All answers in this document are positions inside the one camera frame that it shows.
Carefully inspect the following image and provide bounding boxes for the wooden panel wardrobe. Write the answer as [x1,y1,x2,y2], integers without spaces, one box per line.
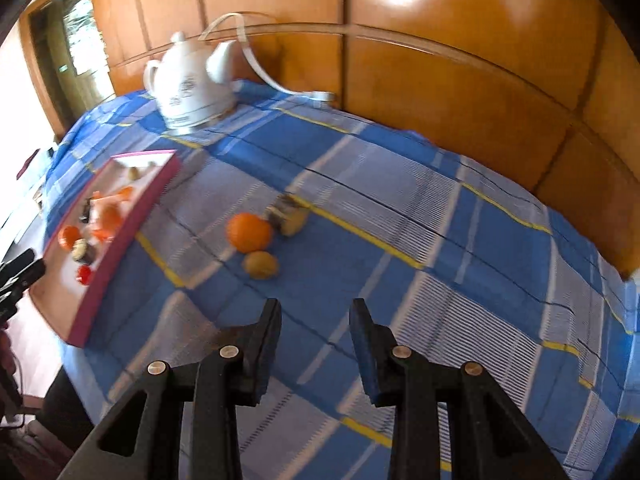
[92,0,639,275]

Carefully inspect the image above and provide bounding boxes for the white ceramic electric kettle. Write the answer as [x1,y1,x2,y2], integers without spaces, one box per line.
[143,32,236,134]

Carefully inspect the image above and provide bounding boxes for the white kettle power cord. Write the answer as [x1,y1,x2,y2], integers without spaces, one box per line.
[199,11,335,104]

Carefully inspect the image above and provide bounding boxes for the small yellow round fruit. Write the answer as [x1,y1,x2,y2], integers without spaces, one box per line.
[128,167,140,181]

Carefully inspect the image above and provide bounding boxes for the wooden glass door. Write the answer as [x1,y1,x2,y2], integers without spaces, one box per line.
[18,0,115,139]

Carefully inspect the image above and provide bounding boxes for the blue plaid tablecloth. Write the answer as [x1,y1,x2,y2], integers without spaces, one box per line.
[44,81,639,479]

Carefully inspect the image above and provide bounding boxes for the orange fruit with stem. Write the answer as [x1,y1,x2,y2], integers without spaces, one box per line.
[227,212,273,254]

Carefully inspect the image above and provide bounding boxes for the dark sugarcane piece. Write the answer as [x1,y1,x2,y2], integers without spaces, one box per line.
[265,194,309,237]

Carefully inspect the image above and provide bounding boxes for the small red fruit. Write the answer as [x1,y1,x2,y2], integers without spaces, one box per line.
[76,264,93,286]

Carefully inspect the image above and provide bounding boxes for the pale-cut sugarcane piece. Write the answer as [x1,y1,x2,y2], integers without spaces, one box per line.
[70,237,98,266]

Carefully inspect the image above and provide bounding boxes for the dark brown round fruit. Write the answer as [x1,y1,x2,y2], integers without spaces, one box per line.
[79,198,92,224]

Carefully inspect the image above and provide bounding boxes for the person left hand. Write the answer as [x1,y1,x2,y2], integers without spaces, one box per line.
[0,323,17,377]

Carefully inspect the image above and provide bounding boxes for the small yellow-green fruit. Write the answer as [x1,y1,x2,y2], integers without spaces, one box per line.
[242,252,280,280]

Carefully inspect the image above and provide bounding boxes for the pink-edged white box tray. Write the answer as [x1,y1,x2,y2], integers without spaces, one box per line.
[28,150,181,348]

